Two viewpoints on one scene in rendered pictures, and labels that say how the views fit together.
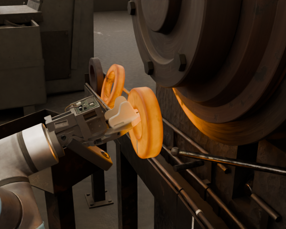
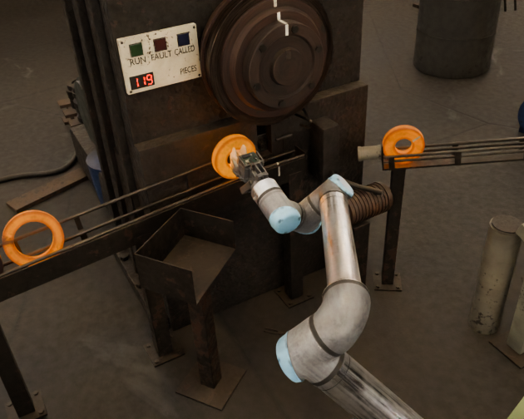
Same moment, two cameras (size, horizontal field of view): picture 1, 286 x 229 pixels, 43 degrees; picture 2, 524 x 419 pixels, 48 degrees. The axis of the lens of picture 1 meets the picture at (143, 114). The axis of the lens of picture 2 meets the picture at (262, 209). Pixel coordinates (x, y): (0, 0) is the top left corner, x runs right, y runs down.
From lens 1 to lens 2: 2.10 m
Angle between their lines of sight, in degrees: 84
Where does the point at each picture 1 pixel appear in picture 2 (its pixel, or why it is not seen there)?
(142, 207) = (53, 358)
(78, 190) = not seen: outside the picture
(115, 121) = not seen: hidden behind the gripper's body
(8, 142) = (279, 193)
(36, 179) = (214, 267)
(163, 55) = (286, 94)
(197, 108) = (281, 110)
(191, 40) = (316, 74)
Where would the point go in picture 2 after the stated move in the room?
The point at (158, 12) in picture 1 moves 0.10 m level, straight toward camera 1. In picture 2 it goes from (295, 75) to (325, 71)
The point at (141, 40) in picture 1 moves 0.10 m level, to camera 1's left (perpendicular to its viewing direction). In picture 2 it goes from (269, 96) to (274, 110)
